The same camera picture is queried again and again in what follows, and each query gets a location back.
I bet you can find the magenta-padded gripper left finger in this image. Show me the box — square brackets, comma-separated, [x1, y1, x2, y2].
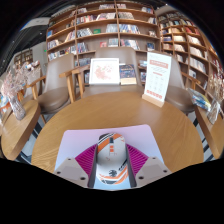
[53, 143, 99, 188]

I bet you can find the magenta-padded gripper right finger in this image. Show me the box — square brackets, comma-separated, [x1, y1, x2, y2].
[125, 143, 173, 188]

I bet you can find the white orange patterned computer mouse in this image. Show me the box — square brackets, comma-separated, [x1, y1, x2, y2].
[95, 132, 129, 185]

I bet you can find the pink blue gradient mouse pad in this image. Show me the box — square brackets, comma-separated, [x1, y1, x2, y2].
[54, 124, 165, 191]

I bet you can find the round wooden side table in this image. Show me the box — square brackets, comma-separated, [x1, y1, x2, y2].
[194, 105, 224, 160]
[0, 99, 42, 162]

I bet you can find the white sign on wooden base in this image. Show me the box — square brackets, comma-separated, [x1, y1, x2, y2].
[141, 51, 173, 108]

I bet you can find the glass vase with pink flowers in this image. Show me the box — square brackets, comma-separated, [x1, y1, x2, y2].
[0, 61, 39, 122]

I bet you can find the dark cover book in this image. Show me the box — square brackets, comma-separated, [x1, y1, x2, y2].
[118, 63, 138, 86]

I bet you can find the white framed floral picture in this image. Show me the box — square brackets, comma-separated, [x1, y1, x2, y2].
[88, 57, 121, 86]

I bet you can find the small distant wooden bookshelf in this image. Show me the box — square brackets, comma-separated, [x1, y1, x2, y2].
[13, 49, 34, 69]

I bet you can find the large wooden bookshelf with books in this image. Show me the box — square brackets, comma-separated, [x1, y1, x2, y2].
[45, 2, 158, 68]

